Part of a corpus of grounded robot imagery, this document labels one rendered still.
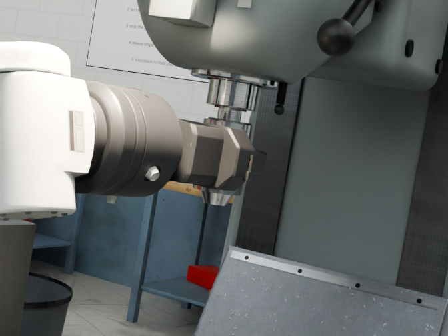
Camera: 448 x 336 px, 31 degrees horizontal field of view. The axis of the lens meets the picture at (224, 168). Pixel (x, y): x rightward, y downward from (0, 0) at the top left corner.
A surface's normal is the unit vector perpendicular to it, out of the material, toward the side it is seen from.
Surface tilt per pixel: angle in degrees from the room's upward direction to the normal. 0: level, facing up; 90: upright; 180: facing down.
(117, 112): 67
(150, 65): 90
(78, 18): 90
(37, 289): 86
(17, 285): 90
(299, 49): 123
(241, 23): 99
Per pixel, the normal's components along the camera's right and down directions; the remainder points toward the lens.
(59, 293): -0.72, -0.14
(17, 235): 0.83, 0.17
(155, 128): 0.79, -0.19
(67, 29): -0.47, -0.03
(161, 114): 0.70, -0.51
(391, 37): -0.02, 0.05
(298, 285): -0.34, -0.47
